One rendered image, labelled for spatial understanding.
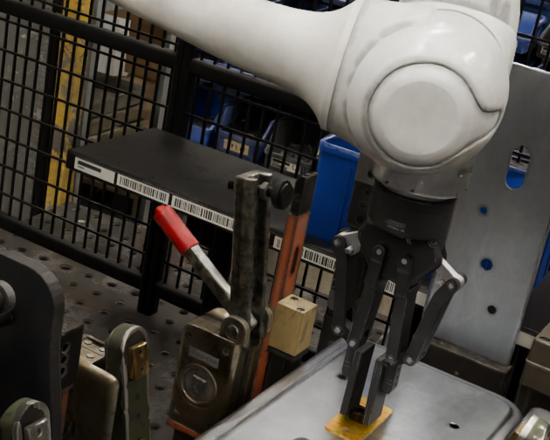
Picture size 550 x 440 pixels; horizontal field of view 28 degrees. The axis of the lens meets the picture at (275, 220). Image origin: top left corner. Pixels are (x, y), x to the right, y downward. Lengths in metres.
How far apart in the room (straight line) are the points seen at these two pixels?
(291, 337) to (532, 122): 0.35
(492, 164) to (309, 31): 0.49
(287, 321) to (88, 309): 0.78
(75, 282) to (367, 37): 1.29
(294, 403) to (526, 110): 0.40
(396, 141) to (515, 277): 0.56
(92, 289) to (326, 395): 0.90
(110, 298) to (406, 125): 1.27
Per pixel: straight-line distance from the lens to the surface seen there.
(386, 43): 0.75
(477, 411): 1.19
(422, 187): 0.94
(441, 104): 0.73
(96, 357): 0.99
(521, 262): 1.26
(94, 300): 1.93
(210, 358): 1.11
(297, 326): 1.16
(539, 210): 1.24
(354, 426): 1.07
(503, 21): 0.92
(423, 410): 1.16
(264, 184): 1.06
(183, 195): 1.52
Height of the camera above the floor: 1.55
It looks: 20 degrees down
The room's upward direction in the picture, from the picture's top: 11 degrees clockwise
